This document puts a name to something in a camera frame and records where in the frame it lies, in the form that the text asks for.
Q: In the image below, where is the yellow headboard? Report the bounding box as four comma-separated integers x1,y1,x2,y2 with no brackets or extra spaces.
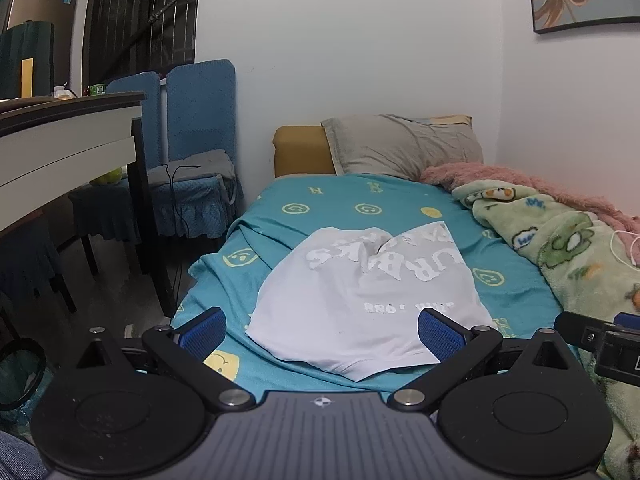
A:
273,125,337,179

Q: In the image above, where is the white cable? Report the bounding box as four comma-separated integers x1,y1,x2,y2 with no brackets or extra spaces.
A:
611,230,640,267

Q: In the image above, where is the white t-shirt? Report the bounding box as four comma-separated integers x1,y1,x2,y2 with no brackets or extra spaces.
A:
246,221,500,382

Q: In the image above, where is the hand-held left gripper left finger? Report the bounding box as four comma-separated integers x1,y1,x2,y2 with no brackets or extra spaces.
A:
75,306,257,413

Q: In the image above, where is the grey bag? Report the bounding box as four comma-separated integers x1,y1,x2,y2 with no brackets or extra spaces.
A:
132,149,237,192

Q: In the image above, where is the teal smiley bed sheet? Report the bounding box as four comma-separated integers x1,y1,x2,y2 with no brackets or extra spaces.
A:
172,174,583,411

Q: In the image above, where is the white-edged table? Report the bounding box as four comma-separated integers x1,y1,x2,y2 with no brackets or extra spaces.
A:
0,91,178,318

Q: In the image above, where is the dark grilled window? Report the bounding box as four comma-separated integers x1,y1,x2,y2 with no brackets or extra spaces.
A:
82,0,203,92

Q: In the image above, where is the black cable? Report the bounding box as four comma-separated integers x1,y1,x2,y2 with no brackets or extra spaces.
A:
164,160,202,311

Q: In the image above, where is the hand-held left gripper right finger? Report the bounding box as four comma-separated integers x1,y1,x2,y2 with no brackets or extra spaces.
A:
388,308,583,414

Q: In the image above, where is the pink fluffy blanket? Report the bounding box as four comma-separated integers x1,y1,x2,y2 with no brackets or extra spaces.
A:
419,162,640,261

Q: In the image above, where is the cardboard box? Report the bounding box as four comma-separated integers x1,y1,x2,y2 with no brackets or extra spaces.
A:
0,0,80,97

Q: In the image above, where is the grey pillow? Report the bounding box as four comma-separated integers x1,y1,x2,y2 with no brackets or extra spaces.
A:
321,114,485,182

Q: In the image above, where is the person's jeans leg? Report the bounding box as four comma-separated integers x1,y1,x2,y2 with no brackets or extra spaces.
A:
0,430,48,480

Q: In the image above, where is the round black bin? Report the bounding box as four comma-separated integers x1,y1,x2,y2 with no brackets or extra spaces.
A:
0,337,47,413

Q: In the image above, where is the blue covered chair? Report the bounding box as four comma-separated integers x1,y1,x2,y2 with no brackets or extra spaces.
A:
145,59,244,240
69,71,165,277

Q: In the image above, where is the green cartoon blanket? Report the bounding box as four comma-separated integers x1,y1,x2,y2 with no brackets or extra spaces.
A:
452,180,640,480

